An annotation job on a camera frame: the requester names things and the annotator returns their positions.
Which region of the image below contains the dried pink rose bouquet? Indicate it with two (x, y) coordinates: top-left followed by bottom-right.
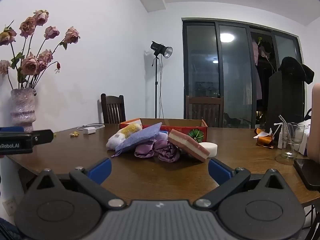
(0, 9), (81, 89)

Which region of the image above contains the clear plastic jar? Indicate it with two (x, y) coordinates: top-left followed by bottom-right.
(275, 122), (306, 166)

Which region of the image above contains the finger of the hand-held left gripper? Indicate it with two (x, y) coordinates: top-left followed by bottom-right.
(32, 129), (54, 145)
(0, 126), (25, 133)

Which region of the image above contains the dark framed sliding glass door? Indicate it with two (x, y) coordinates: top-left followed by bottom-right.
(182, 18), (307, 129)

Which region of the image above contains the white charger cable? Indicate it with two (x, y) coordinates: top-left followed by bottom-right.
(77, 123), (105, 131)

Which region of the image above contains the black cloth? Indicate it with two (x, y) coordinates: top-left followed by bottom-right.
(278, 56), (315, 85)

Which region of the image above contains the black studio light on stand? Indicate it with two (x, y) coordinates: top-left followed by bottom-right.
(150, 40), (173, 119)

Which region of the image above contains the pink and white layered sponge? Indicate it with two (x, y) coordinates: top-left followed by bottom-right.
(167, 129), (212, 163)

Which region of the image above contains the speckled pink ceramic vase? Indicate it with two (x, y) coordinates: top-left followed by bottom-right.
(10, 88), (37, 132)

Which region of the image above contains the black smartphone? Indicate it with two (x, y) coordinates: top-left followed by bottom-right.
(293, 158), (320, 191)

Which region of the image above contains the white and yellow plush toy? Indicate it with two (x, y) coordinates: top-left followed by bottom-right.
(106, 123), (143, 150)

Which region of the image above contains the orange and white wrapper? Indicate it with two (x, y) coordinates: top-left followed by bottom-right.
(254, 127), (275, 149)

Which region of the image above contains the red cardboard box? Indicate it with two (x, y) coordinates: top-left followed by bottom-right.
(119, 118), (208, 143)

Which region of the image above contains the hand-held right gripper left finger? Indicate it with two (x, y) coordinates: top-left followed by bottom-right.
(37, 158), (126, 210)

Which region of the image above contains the purple knitted cloth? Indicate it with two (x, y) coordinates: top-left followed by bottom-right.
(111, 122), (163, 158)

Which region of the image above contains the white wall socket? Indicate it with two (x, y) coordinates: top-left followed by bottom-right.
(2, 196), (18, 217)

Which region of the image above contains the dark wooden slatted chair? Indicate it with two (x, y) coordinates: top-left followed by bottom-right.
(100, 93), (126, 124)
(186, 95), (224, 128)

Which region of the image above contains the beige rounded object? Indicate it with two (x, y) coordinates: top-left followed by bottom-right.
(307, 82), (320, 161)

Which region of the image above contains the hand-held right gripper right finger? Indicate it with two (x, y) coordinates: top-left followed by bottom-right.
(195, 158), (284, 210)

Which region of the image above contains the hanging pink garment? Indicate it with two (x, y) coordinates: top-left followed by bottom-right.
(252, 40), (260, 67)

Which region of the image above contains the purple satin cloth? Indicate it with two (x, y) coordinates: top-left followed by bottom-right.
(134, 139), (181, 163)

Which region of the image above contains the clear glass straw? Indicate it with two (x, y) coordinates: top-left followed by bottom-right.
(279, 115), (294, 153)

